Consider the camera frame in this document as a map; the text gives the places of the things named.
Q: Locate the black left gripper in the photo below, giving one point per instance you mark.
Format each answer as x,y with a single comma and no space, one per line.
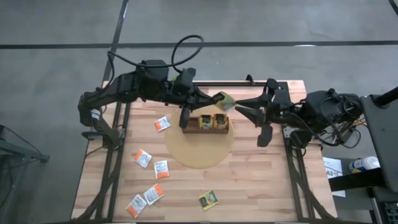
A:
186,99

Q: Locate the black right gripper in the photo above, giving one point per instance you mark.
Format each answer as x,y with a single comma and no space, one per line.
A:
281,105

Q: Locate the yellow green tea packet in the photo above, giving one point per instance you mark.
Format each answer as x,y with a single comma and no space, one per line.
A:
221,121

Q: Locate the brown wooden tea organizer box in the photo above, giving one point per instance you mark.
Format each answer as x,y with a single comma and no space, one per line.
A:
205,131

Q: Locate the white orange Tazo tea packet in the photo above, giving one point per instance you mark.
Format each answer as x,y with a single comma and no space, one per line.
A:
143,158
162,123
161,169
153,194
136,205

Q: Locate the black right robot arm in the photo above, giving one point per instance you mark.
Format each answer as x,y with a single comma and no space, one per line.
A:
320,109

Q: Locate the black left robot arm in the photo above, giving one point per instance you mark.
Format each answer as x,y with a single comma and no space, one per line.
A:
124,88

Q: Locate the round woven straw placemat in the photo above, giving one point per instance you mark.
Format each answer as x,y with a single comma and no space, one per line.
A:
199,152

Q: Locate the white paper sheet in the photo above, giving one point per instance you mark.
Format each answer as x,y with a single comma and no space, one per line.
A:
334,165

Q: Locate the white bottle blue yellow label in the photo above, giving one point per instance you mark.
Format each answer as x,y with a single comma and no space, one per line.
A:
368,162

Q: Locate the black workstation desk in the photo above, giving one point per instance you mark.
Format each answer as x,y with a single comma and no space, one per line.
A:
382,140

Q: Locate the grey metal stand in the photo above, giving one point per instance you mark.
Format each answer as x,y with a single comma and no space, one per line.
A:
37,157

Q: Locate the black aluminium table frame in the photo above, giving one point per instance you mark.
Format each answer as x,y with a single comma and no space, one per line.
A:
230,83

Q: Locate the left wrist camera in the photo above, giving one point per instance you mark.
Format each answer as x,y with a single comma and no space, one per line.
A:
186,77

